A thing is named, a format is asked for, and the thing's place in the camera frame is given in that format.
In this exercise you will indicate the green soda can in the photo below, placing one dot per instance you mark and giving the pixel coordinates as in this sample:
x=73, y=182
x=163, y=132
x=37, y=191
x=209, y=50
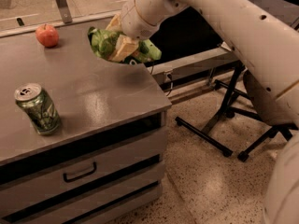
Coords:
x=35, y=102

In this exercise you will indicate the grey drawer cabinet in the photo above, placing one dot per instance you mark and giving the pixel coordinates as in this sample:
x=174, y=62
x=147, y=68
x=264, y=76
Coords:
x=105, y=159

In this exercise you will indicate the metal railing post left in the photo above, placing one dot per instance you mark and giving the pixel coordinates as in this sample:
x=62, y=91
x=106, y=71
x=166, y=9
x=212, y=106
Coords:
x=64, y=10

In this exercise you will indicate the black drawer handle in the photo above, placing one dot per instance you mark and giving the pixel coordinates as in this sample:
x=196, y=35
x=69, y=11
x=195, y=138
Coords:
x=72, y=177

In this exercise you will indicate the green rice chip bag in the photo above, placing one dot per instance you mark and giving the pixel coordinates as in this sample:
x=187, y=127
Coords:
x=103, y=43

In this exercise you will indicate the dark office chair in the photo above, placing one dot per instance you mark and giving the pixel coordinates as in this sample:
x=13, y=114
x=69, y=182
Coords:
x=269, y=113

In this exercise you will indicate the black tilted laptop stand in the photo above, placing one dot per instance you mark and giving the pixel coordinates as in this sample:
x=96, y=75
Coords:
x=283, y=10

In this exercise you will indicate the red apple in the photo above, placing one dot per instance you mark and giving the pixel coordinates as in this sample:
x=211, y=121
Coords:
x=47, y=35

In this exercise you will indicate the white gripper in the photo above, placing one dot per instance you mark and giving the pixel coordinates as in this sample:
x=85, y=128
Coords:
x=135, y=20

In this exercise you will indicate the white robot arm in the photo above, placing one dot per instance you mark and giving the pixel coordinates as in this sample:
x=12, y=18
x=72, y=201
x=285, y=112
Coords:
x=269, y=49

